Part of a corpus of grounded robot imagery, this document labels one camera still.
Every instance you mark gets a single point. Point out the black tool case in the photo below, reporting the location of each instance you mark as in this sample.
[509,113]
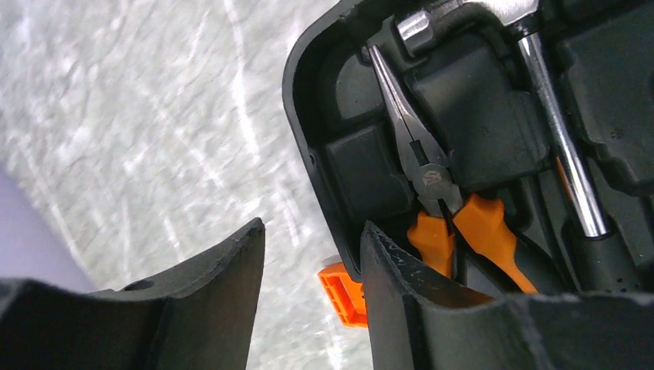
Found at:
[472,91]

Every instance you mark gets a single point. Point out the steel hammer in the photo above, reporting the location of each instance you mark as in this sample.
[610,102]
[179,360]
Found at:
[601,258]

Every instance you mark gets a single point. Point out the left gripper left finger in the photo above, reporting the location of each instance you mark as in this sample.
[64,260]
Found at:
[198,314]

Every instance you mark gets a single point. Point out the orange case latch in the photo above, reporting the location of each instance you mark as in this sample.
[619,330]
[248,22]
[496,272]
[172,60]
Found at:
[346,295]

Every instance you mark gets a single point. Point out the orange handled pliers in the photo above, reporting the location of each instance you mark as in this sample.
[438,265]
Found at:
[445,211]

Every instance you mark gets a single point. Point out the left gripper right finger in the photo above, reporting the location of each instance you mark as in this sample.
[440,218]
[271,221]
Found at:
[418,319]

